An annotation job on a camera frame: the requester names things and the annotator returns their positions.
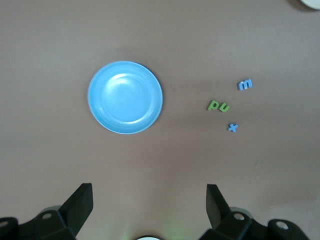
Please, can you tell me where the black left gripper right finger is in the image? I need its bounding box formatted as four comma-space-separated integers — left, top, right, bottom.
199, 183, 311, 240

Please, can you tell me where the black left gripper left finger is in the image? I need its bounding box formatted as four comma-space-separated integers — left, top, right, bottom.
0, 183, 95, 240

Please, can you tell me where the green foam letter u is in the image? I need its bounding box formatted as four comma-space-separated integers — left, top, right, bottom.
218, 102, 231, 114

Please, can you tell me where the green foam letter p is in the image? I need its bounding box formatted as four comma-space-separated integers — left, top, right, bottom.
206, 99, 221, 112

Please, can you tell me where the blue foam letter m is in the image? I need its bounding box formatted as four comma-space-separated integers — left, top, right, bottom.
236, 78, 254, 92

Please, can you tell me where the blue plate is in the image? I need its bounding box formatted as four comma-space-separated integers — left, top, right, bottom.
87, 60, 164, 135

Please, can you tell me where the brown table cover mat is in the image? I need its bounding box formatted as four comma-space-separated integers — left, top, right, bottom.
0, 0, 320, 240

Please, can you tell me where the beige plate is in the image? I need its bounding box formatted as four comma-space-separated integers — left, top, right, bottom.
298, 0, 320, 11

